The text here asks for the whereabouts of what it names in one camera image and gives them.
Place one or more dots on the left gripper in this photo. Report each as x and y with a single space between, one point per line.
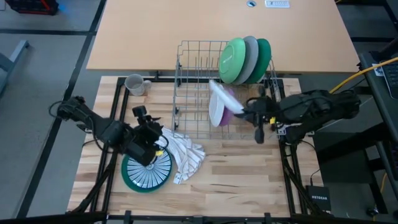
143 143

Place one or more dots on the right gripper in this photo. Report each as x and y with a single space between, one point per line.
270 110

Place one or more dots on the purple plate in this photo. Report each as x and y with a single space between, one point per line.
228 118

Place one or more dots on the yellow translucent bowl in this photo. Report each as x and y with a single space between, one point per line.
227 98

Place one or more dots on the dark green plate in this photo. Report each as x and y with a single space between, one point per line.
264 59

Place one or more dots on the grey plate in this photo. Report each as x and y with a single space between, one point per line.
252 56

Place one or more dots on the light green plate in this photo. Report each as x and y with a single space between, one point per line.
231 60

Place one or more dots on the white striped dish towel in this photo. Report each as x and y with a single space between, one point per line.
186 155

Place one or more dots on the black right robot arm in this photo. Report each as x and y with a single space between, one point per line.
317 109

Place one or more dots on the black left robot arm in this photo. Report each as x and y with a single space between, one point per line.
102 130

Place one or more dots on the translucent white mug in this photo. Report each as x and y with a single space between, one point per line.
135 84

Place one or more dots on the green plate with white stripes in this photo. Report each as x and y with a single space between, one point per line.
149 177

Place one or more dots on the light wooden desk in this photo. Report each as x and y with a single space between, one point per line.
140 34

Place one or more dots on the grey desk grommet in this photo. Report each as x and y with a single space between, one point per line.
251 3

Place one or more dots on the white power strip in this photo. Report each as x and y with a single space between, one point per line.
277 3

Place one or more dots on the black side desk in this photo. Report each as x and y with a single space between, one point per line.
371 77

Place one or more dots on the white printed label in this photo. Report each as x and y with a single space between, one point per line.
378 70

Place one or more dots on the black keyboard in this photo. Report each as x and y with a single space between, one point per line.
391 81

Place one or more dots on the grey metal bench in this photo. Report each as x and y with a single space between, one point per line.
18 49

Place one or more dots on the black and red case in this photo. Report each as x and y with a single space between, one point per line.
31 6

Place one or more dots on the black aluminium frame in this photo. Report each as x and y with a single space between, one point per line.
289 193

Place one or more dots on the black Netgear switch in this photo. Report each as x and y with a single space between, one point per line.
318 199

